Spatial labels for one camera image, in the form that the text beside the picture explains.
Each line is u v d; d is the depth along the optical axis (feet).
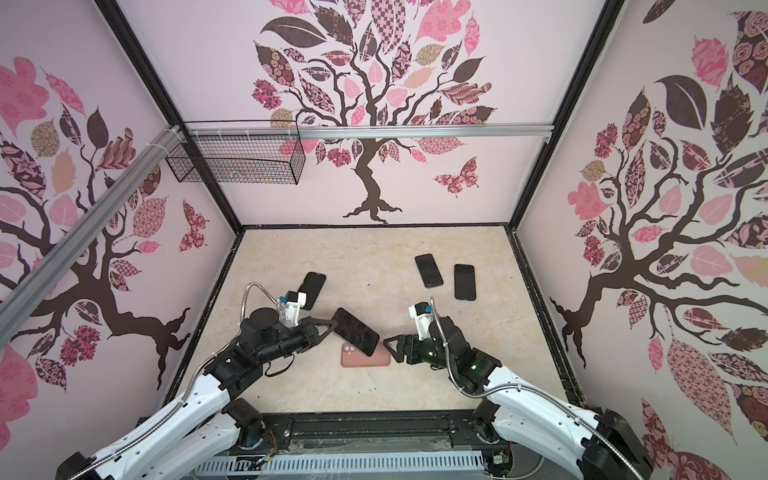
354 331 2.45
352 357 2.88
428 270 3.47
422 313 2.33
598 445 1.32
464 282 3.49
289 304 2.29
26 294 1.66
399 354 2.27
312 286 3.40
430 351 2.16
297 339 2.18
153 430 1.47
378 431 2.47
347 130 3.10
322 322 2.39
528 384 1.70
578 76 2.61
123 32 2.29
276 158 2.64
